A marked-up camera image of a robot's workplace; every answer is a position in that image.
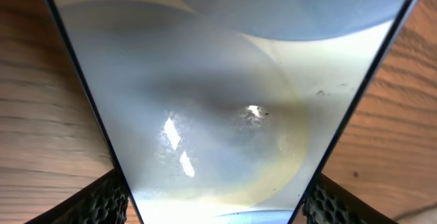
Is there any Samsung Galaxy smartphone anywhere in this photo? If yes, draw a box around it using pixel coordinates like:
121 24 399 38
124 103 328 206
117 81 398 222
45 0 417 224

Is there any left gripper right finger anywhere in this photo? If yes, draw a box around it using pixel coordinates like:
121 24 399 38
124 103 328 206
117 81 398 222
302 174 397 224

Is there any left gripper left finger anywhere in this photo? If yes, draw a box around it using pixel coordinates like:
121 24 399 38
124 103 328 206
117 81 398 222
26 169 129 224

